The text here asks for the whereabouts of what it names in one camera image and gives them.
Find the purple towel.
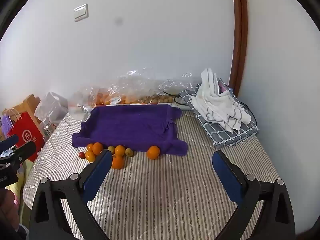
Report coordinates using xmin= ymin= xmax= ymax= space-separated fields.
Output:
xmin=72 ymin=104 xmax=188 ymax=157

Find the clear bag of oranges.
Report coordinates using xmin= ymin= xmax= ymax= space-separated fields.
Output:
xmin=69 ymin=85 xmax=128 ymax=113

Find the white wall light switch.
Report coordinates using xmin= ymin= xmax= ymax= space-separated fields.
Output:
xmin=73 ymin=4 xmax=89 ymax=22

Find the brown cardboard box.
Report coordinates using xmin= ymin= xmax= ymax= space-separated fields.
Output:
xmin=2 ymin=94 xmax=42 ymax=125

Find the striped bed sheet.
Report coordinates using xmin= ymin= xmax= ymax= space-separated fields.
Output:
xmin=22 ymin=109 xmax=280 ymax=240

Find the pale yellow cloth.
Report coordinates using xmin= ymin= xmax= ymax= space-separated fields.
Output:
xmin=6 ymin=160 xmax=32 ymax=205

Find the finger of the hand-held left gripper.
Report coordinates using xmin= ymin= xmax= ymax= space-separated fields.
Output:
xmin=0 ymin=141 xmax=38 ymax=165
xmin=0 ymin=134 xmax=20 ymax=153

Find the lavender paper bag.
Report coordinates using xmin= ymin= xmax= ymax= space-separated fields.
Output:
xmin=0 ymin=115 xmax=13 ymax=140

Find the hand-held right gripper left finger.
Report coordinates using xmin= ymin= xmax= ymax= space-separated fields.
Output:
xmin=29 ymin=149 xmax=113 ymax=240

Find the person's left hand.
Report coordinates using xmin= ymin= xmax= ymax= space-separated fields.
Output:
xmin=0 ymin=192 xmax=21 ymax=233

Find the white striped towel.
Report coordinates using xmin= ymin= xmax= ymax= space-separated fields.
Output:
xmin=189 ymin=68 xmax=252 ymax=134

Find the brown wooden door frame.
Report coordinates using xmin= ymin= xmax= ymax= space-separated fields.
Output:
xmin=229 ymin=0 xmax=248 ymax=98

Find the grey checked folded cloth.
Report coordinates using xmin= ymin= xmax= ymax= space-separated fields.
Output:
xmin=178 ymin=78 xmax=258 ymax=147

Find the red paper bag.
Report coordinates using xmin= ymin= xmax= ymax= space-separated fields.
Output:
xmin=6 ymin=109 xmax=45 ymax=163

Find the clear plastic bottle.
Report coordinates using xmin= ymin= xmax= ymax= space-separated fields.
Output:
xmin=41 ymin=119 xmax=57 ymax=137

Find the translucent white plastic bag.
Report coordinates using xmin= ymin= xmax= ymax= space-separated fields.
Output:
xmin=34 ymin=92 xmax=69 ymax=128

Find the clear bag of brown longans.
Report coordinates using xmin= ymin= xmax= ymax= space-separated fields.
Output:
xmin=107 ymin=67 xmax=200 ymax=105

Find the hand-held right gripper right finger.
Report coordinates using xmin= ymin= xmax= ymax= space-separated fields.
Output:
xmin=212 ymin=150 xmax=297 ymax=240

